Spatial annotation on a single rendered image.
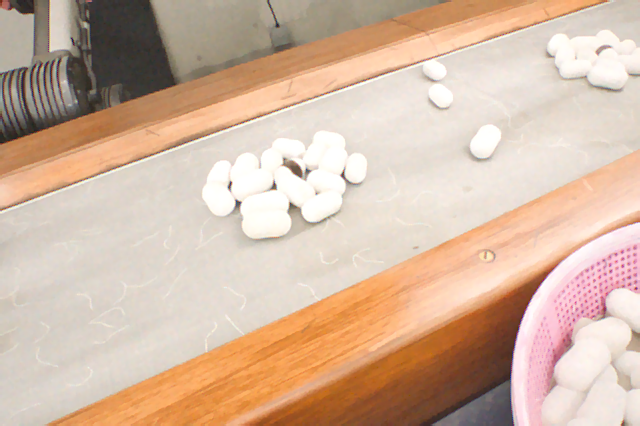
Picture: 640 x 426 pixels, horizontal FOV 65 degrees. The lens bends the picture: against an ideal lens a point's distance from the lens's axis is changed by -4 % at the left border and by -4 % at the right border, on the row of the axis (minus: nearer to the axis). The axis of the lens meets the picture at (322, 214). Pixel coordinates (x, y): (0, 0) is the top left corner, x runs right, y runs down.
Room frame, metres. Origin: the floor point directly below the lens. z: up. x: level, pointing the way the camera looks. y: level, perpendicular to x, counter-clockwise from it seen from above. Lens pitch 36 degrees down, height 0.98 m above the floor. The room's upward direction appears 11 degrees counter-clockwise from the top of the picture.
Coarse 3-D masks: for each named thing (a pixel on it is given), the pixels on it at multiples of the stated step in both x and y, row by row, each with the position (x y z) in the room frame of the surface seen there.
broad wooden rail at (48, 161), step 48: (480, 0) 0.72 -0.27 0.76; (528, 0) 0.68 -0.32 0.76; (576, 0) 0.69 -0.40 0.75; (336, 48) 0.62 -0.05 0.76; (384, 48) 0.60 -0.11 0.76; (432, 48) 0.61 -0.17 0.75; (144, 96) 0.59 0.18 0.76; (192, 96) 0.56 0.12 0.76; (240, 96) 0.54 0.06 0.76; (288, 96) 0.54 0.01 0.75; (48, 144) 0.51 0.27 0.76; (96, 144) 0.49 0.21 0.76; (144, 144) 0.49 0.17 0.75; (0, 192) 0.44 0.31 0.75; (48, 192) 0.45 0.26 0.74
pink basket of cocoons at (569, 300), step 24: (600, 240) 0.21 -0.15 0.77; (624, 240) 0.21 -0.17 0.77; (576, 264) 0.20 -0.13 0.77; (600, 264) 0.20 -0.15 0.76; (624, 264) 0.21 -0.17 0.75; (552, 288) 0.18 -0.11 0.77; (576, 288) 0.19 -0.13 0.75; (600, 288) 0.20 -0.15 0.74; (624, 288) 0.20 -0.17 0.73; (528, 312) 0.17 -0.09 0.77; (552, 312) 0.18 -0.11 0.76; (576, 312) 0.19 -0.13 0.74; (600, 312) 0.19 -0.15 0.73; (528, 336) 0.16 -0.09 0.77; (552, 336) 0.17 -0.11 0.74; (528, 360) 0.15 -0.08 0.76; (552, 360) 0.16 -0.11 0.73; (528, 384) 0.14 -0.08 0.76; (528, 408) 0.12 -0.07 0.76
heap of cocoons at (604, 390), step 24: (624, 312) 0.18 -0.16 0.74; (576, 336) 0.17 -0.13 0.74; (600, 336) 0.16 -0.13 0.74; (624, 336) 0.16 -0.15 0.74; (576, 360) 0.15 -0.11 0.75; (600, 360) 0.15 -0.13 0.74; (624, 360) 0.16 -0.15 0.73; (552, 384) 0.15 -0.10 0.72; (576, 384) 0.14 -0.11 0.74; (600, 384) 0.14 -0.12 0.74; (624, 384) 0.14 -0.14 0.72; (552, 408) 0.14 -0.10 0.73; (576, 408) 0.13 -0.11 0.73; (600, 408) 0.12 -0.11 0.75; (624, 408) 0.12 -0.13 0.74
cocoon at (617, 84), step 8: (592, 72) 0.45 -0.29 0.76; (600, 72) 0.45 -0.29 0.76; (608, 72) 0.44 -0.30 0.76; (616, 72) 0.44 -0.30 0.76; (624, 72) 0.44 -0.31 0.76; (592, 80) 0.45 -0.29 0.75; (600, 80) 0.44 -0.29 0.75; (608, 80) 0.44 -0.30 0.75; (616, 80) 0.43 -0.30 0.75; (624, 80) 0.43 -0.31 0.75; (616, 88) 0.43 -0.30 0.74
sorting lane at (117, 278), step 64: (448, 64) 0.57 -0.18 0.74; (512, 64) 0.54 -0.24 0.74; (256, 128) 0.50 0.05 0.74; (320, 128) 0.47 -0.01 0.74; (384, 128) 0.44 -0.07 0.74; (448, 128) 0.42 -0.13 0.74; (512, 128) 0.40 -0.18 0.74; (576, 128) 0.38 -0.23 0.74; (64, 192) 0.44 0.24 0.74; (128, 192) 0.42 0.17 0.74; (192, 192) 0.39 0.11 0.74; (384, 192) 0.34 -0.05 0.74; (448, 192) 0.32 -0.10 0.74; (512, 192) 0.31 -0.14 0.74; (0, 256) 0.35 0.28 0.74; (64, 256) 0.34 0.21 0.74; (128, 256) 0.32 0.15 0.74; (192, 256) 0.30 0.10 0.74; (256, 256) 0.29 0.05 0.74; (320, 256) 0.28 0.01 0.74; (384, 256) 0.26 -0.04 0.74; (0, 320) 0.27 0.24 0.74; (64, 320) 0.26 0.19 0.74; (128, 320) 0.25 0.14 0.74; (192, 320) 0.24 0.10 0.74; (256, 320) 0.23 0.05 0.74; (0, 384) 0.21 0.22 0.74; (64, 384) 0.20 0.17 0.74; (128, 384) 0.20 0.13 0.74
